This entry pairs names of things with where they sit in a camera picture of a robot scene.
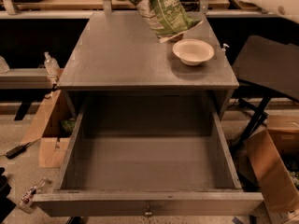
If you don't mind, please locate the low grey shelf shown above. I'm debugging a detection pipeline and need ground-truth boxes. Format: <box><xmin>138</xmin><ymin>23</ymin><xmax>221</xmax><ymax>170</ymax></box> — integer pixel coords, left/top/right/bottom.
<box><xmin>0</xmin><ymin>68</ymin><xmax>53</xmax><ymax>90</ymax></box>

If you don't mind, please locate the left cardboard box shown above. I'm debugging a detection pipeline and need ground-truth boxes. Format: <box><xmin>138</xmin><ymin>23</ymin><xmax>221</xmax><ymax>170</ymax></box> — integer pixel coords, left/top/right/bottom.
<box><xmin>21</xmin><ymin>91</ymin><xmax>72</xmax><ymax>168</ymax></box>

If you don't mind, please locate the open grey top drawer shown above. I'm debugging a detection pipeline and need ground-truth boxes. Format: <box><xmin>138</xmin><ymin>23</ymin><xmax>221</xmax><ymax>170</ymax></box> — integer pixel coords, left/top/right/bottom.
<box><xmin>35</xmin><ymin>91</ymin><xmax>263</xmax><ymax>217</ymax></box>

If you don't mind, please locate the wooden workbench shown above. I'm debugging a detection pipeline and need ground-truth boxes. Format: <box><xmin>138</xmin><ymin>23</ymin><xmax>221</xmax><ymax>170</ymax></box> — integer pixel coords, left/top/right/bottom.
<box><xmin>15</xmin><ymin>0</ymin><xmax>230</xmax><ymax>10</ymax></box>

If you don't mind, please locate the green jalapeno chip bag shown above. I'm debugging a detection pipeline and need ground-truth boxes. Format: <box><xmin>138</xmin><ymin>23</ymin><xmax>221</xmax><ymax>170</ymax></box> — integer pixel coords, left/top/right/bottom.
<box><xmin>128</xmin><ymin>0</ymin><xmax>202</xmax><ymax>43</ymax></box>

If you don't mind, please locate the patterned drink can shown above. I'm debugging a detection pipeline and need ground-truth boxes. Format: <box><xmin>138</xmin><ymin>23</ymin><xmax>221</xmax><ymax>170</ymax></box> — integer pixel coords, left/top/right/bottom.
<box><xmin>170</xmin><ymin>34</ymin><xmax>184</xmax><ymax>43</ymax></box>

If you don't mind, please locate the white pump dispenser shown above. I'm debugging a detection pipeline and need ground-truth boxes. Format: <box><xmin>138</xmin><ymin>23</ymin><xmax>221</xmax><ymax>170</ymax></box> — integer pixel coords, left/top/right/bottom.
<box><xmin>221</xmin><ymin>43</ymin><xmax>230</xmax><ymax>54</ymax></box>

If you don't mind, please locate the black power adapter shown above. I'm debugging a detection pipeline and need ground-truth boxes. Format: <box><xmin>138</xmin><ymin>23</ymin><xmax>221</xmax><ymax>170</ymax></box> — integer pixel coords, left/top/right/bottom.
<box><xmin>6</xmin><ymin>145</ymin><xmax>26</xmax><ymax>160</ymax></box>

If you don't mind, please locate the metal drawer knob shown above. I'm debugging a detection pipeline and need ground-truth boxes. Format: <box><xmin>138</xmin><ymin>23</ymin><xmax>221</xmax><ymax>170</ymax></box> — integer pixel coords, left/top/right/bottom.
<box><xmin>144</xmin><ymin>204</ymin><xmax>153</xmax><ymax>217</ymax></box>

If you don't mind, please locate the grey cabinet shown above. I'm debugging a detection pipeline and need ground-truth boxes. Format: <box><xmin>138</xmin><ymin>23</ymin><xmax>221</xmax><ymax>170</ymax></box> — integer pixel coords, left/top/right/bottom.
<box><xmin>58</xmin><ymin>10</ymin><xmax>238</xmax><ymax>115</ymax></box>

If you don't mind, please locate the plastic bottle on floor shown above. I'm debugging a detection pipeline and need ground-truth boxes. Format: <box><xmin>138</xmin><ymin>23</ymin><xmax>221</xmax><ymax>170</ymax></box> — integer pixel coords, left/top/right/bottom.
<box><xmin>18</xmin><ymin>177</ymin><xmax>51</xmax><ymax>214</ymax></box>

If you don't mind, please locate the right cardboard box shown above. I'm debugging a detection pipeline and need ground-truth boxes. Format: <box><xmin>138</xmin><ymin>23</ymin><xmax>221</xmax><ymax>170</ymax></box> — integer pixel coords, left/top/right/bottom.
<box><xmin>245</xmin><ymin>115</ymin><xmax>299</xmax><ymax>224</ymax></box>

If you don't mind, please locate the white paper bowl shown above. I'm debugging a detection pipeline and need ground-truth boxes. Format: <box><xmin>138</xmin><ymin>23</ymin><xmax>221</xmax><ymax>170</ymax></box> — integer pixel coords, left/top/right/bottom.
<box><xmin>172</xmin><ymin>39</ymin><xmax>214</xmax><ymax>66</ymax></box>

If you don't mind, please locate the clear bottle on shelf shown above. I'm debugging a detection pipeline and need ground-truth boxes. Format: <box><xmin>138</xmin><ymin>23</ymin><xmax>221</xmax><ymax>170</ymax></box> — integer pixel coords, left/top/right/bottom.
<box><xmin>44</xmin><ymin>51</ymin><xmax>59</xmax><ymax>76</ymax></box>

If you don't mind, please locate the cardboard box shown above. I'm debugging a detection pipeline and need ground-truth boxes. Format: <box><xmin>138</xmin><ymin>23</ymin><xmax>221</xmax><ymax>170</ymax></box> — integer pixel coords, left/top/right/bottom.
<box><xmin>245</xmin><ymin>115</ymin><xmax>299</xmax><ymax>224</ymax></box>
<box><xmin>21</xmin><ymin>91</ymin><xmax>72</xmax><ymax>168</ymax></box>

